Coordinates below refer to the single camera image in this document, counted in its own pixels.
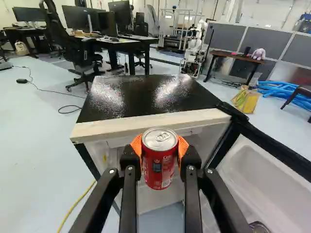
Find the dark wooden side table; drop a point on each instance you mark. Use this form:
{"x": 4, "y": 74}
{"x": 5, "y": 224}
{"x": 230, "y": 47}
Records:
{"x": 233, "y": 63}

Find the yellow green flat package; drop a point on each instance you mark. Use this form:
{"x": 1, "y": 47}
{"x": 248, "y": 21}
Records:
{"x": 245, "y": 99}

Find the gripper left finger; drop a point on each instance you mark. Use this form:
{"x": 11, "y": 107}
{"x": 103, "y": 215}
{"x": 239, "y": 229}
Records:
{"x": 130, "y": 194}

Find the blue foam tubes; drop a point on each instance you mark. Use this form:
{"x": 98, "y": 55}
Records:
{"x": 281, "y": 91}

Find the black desk with monitors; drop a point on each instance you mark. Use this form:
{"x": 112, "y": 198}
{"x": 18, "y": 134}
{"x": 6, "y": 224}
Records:
{"x": 116, "y": 31}

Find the black office chair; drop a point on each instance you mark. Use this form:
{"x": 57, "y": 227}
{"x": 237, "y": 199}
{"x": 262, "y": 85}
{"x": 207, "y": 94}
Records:
{"x": 75, "y": 46}

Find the pink plush rabbit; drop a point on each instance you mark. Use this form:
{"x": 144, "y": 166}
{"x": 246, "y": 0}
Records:
{"x": 259, "y": 54}

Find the open fridge door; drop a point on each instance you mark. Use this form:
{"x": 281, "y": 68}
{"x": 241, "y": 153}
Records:
{"x": 264, "y": 174}

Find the red drink can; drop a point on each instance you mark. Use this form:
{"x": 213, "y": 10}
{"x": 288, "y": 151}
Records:
{"x": 159, "y": 160}

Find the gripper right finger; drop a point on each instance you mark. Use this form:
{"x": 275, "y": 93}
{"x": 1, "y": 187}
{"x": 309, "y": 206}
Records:
{"x": 194, "y": 194}

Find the black mini fridge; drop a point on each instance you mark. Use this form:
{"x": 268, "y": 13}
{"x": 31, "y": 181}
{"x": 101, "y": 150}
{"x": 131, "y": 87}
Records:
{"x": 150, "y": 114}

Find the white robot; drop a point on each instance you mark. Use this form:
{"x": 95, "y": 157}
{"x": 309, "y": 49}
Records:
{"x": 195, "y": 51}

